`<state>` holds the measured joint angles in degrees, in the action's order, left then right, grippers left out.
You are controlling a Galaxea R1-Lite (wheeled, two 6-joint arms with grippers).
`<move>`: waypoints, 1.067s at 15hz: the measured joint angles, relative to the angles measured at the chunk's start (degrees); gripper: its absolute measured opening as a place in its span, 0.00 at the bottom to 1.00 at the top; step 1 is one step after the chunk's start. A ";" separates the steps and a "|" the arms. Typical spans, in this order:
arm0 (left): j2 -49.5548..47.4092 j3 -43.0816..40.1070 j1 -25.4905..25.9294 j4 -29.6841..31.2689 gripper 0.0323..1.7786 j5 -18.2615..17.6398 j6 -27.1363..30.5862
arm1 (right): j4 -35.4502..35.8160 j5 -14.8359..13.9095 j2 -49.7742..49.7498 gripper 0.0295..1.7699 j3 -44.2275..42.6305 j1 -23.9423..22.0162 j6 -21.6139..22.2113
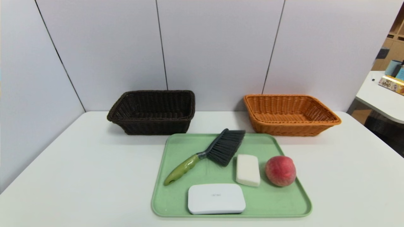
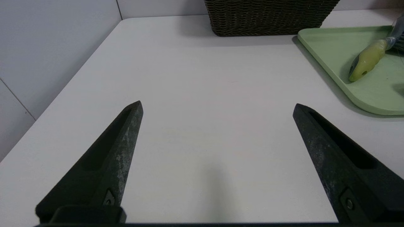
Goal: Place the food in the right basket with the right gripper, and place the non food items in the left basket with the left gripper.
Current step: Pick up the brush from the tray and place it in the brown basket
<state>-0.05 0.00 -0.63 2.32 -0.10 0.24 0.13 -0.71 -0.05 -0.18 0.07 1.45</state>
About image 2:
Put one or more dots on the light green plastic tray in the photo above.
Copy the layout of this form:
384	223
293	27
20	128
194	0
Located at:
334	47

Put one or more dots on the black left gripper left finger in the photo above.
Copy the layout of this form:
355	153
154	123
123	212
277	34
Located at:
104	170

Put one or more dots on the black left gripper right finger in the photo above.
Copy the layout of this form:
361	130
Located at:
347	176

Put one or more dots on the dark brown wicker basket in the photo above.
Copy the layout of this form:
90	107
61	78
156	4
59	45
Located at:
268	17

